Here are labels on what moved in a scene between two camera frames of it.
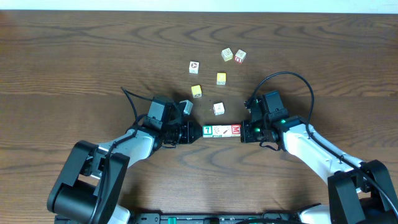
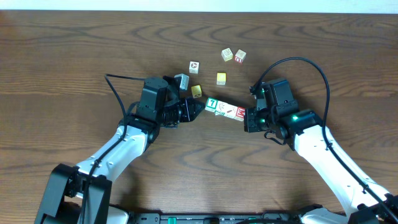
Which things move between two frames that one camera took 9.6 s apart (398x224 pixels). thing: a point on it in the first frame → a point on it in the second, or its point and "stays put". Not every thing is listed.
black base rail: (267, 218) stays put
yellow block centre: (221, 78) stays put
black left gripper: (189, 133) → (187, 109)
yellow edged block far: (227, 54) stays put
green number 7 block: (208, 131) → (211, 104)
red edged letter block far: (240, 56) stays put
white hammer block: (226, 130) → (231, 111)
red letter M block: (236, 130) → (240, 114)
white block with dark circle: (194, 67) stays put
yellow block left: (196, 91) stays put
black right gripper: (245, 134) → (250, 125)
